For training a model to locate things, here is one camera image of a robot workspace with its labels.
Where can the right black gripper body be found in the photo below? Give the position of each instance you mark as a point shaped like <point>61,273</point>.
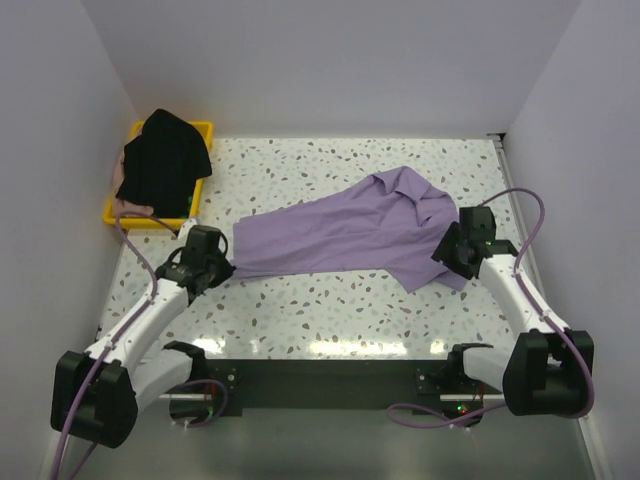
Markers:
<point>449,250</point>

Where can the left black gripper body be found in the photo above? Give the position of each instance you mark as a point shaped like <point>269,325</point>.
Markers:
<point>220,269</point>

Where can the purple t shirt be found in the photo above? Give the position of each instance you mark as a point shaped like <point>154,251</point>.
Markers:
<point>391,220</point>

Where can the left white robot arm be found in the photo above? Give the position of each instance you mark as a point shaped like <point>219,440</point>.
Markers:
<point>99,393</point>

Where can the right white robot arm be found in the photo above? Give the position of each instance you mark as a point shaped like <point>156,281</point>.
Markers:
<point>549,369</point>

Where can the pink t shirt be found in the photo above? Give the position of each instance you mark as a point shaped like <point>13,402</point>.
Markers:
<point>118,206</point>

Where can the black t shirt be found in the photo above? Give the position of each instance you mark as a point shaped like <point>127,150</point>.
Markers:
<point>162,163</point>

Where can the yellow plastic bin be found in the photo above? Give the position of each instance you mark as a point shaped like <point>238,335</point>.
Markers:
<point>206,130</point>

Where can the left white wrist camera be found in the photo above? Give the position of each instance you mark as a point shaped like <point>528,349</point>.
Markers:
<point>186,227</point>

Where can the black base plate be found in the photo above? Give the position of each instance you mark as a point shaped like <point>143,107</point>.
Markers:
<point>327,385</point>

